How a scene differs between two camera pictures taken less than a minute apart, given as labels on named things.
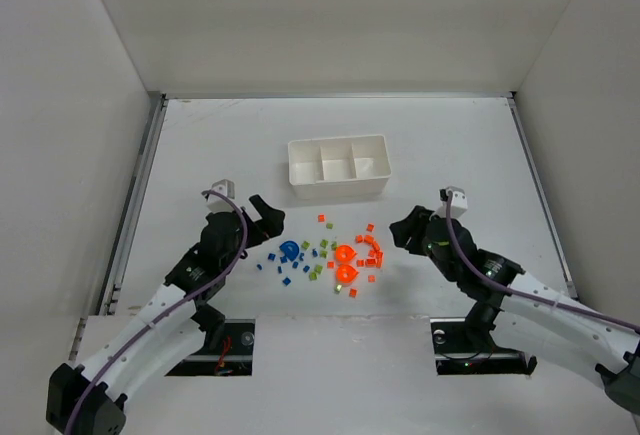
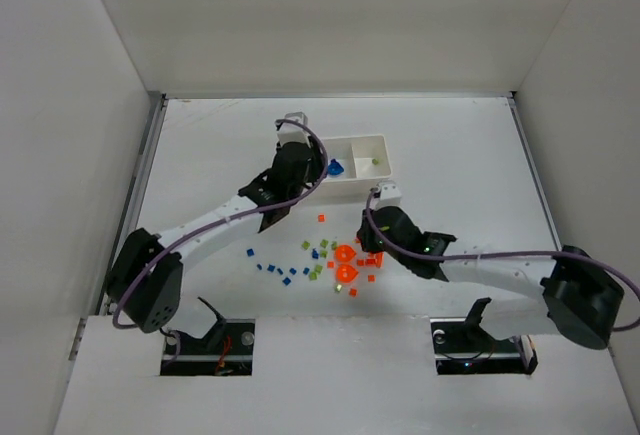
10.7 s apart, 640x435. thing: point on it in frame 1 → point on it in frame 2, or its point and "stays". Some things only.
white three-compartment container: x=340 y=167 stays
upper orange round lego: x=344 y=253 stays
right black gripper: x=416 y=234 → x=370 y=234
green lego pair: x=313 y=276 stays
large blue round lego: x=290 y=249 → x=334 y=167
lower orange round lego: x=346 y=273 stays
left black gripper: x=253 y=222 → x=310 y=163
